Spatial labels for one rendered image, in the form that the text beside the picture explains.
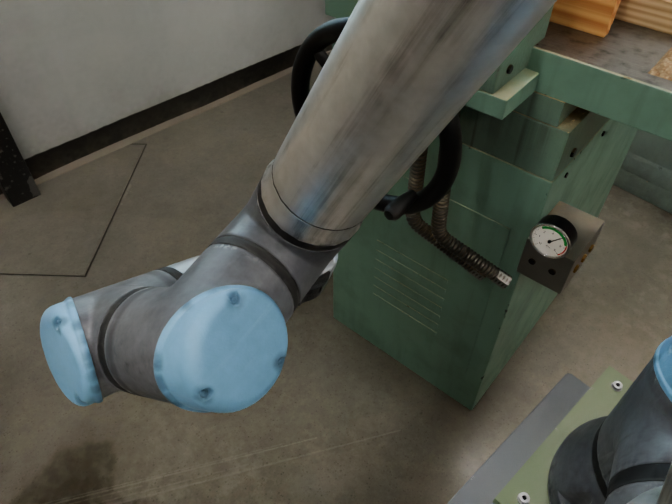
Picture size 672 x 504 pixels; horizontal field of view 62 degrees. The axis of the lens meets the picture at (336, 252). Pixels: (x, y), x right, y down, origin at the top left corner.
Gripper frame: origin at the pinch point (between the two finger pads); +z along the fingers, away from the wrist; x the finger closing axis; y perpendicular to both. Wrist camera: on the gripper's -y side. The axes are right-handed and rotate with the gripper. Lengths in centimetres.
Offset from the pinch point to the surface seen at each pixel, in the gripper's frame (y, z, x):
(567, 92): 25.7, 26.2, -13.9
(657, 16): 37, 39, -18
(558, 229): 7.8, 26.1, -20.4
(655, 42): 34, 36, -20
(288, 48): -11, 137, 133
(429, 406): -56, 51, -6
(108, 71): -21, 58, 142
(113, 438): -75, 0, 45
